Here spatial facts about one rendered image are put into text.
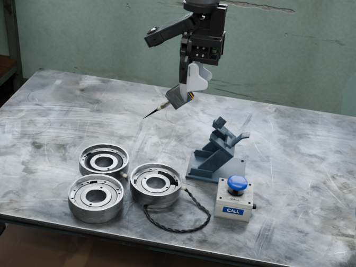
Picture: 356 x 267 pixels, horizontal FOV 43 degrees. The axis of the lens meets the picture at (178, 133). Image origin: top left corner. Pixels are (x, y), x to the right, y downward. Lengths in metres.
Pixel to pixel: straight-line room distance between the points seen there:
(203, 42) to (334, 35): 1.63
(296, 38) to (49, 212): 1.84
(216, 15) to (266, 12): 1.52
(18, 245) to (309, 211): 0.69
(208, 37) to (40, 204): 0.47
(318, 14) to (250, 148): 1.42
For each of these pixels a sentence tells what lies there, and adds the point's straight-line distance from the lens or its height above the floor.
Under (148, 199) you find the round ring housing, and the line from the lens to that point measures 0.89.
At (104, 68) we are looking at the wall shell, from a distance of 2.68.
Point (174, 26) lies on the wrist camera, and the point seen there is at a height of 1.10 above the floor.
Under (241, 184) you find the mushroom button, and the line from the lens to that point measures 0.89.
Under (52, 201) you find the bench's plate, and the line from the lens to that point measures 0.93.
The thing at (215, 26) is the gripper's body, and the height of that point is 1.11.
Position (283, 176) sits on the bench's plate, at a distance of 1.06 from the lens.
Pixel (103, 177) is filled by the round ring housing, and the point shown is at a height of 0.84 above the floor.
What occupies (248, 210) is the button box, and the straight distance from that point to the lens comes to 0.90.
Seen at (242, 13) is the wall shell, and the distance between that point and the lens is 2.43.
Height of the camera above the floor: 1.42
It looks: 33 degrees down
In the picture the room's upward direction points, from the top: 6 degrees clockwise
